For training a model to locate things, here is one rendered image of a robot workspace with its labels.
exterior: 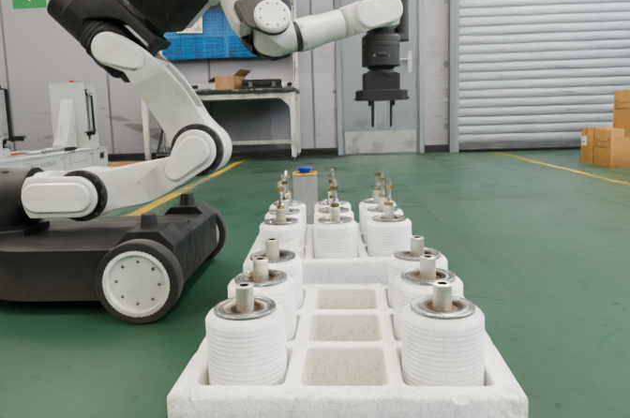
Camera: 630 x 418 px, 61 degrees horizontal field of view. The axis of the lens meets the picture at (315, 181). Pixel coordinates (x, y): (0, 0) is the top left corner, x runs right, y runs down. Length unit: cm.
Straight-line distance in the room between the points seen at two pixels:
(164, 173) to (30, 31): 588
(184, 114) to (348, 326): 84
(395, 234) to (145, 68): 79
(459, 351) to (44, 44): 679
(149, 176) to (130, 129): 521
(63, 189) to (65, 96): 329
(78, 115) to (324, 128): 277
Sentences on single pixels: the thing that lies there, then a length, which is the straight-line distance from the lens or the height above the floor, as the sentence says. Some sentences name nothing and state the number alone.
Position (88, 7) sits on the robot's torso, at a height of 78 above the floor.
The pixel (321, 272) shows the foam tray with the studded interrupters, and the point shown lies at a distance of 112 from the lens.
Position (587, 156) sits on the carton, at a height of 6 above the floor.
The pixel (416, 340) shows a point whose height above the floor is 22.
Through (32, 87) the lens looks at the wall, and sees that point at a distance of 722.
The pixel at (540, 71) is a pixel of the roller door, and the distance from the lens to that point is 661.
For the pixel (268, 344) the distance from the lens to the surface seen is 65.
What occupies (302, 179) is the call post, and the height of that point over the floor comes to 30.
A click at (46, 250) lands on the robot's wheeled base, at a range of 149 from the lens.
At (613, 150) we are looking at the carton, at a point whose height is 14.
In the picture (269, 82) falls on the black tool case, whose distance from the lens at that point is 573.
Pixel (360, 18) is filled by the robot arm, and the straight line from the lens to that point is 121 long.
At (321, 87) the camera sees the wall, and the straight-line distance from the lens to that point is 626.
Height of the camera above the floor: 48
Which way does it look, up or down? 7 degrees down
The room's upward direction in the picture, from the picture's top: 2 degrees counter-clockwise
